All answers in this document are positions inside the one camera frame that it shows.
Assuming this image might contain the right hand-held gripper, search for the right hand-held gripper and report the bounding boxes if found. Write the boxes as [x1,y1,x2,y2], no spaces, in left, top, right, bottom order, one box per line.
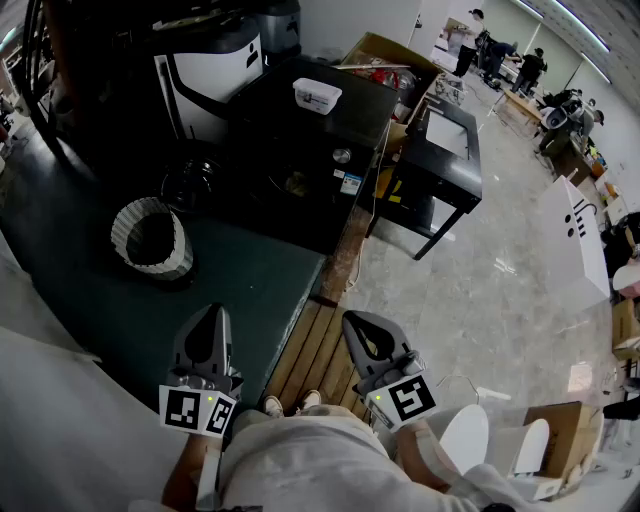
[342,310,439,434]

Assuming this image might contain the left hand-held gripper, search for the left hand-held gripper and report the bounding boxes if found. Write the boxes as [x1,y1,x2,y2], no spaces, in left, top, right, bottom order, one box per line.
[158,303,245,439]

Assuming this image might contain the white woven laundry basket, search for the white woven laundry basket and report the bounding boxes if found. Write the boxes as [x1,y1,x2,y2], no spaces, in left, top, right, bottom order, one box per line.
[110,197,195,287]

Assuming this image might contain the pale yellow checked clothes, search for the pale yellow checked clothes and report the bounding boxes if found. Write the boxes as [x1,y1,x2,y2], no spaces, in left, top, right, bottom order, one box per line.
[283,171,315,197]

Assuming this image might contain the black washing machine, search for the black washing machine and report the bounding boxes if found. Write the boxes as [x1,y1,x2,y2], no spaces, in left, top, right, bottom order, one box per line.
[224,55,401,257]

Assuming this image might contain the person's left forearm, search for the person's left forearm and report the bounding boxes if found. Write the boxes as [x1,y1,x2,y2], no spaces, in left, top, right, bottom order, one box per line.
[160,430,225,511]

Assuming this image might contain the person's right forearm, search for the person's right forearm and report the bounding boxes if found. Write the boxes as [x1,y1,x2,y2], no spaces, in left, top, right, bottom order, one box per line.
[394,418,464,494]

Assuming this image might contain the wooden plank platform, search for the wooden plank platform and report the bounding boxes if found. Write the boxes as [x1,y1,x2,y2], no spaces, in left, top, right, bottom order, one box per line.
[262,207,381,426]

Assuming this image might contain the white rounded device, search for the white rounded device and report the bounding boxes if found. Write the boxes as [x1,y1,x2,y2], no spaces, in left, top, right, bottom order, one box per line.
[513,417,551,476]
[439,403,490,476]

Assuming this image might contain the yellow and black item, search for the yellow and black item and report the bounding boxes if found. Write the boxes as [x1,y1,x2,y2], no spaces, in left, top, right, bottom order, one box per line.
[374,166,404,204]

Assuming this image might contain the black side table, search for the black side table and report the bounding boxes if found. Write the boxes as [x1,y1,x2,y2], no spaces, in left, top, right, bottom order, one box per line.
[373,97,484,262]

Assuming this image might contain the brown cardboard box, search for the brown cardboard box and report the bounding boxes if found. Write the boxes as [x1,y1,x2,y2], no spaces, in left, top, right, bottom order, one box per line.
[610,298,640,362]
[499,401,604,501]

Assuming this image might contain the white box with black marks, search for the white box with black marks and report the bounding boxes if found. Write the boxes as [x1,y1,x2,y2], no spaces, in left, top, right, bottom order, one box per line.
[537,174,612,312]

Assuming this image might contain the white plastic lidded box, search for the white plastic lidded box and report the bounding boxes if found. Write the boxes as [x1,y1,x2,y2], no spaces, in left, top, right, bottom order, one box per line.
[292,77,344,116]

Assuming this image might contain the white and grey appliance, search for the white and grey appliance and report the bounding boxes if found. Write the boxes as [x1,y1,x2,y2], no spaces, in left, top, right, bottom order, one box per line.
[153,14,265,146]

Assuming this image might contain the wooden workbench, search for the wooden workbench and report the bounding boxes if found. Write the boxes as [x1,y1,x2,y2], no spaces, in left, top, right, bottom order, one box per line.
[501,88,545,129]

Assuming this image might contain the open cardboard box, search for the open cardboard box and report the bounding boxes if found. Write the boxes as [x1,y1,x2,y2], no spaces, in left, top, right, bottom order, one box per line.
[342,32,446,151]

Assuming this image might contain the grey bin-shaped appliance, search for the grey bin-shaped appliance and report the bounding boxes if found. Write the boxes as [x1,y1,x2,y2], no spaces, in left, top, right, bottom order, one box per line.
[253,0,304,67]

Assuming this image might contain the ceiling light strip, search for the ceiling light strip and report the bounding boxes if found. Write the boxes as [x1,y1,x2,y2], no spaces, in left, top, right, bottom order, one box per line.
[549,0,612,54]

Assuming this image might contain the white power cable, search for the white power cable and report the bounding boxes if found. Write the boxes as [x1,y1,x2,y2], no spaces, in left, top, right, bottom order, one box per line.
[344,117,394,292]

